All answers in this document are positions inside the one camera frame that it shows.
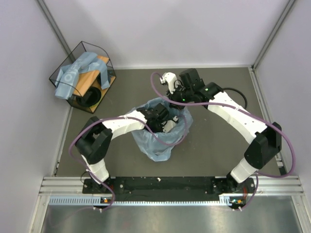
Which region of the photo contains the black trash bin rim ring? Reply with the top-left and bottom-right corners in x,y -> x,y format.
223,87 -> 248,110

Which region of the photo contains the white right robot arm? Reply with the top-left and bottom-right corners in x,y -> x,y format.
160,68 -> 282,192

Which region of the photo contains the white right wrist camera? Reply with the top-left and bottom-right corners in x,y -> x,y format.
159,72 -> 177,94

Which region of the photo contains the black wire shelf rack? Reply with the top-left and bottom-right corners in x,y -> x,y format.
49,41 -> 116,114

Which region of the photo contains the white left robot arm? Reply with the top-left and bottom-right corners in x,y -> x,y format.
75,103 -> 178,193

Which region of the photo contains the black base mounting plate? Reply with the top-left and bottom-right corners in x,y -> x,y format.
82,176 -> 256,201

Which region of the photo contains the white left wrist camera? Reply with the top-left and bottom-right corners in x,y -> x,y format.
161,117 -> 179,133

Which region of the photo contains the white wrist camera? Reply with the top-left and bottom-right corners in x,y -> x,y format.
161,117 -> 179,133
159,72 -> 177,94

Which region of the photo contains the light blue printed trash bag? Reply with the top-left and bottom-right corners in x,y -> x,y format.
55,52 -> 111,100

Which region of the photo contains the black bowl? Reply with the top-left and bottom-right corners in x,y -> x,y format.
76,87 -> 102,107

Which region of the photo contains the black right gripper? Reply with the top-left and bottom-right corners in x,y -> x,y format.
167,83 -> 194,111

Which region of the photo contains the dark blue trash bin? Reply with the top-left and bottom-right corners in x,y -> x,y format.
145,99 -> 193,152

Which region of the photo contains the aluminium frame rail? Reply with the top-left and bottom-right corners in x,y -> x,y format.
39,176 -> 304,208

